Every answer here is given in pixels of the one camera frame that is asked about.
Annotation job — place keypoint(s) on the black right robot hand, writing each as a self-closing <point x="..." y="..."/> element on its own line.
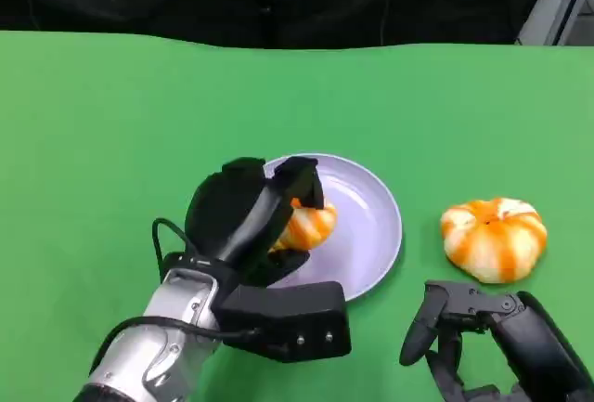
<point x="533" y="341"/>

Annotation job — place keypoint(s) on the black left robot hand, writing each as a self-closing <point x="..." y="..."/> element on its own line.
<point x="223" y="211"/>

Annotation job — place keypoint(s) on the orange and white toy bread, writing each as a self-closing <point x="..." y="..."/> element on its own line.
<point x="311" y="228"/>
<point x="492" y="239"/>

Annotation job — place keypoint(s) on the green table cloth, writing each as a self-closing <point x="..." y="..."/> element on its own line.
<point x="116" y="142"/>

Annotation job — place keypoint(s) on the lilac plate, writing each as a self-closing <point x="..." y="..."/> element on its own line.
<point x="362" y="216"/>

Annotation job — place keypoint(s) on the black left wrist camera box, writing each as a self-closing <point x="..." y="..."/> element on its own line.
<point x="287" y="318"/>

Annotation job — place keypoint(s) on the grey metal frame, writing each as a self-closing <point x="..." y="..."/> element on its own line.
<point x="547" y="7"/>

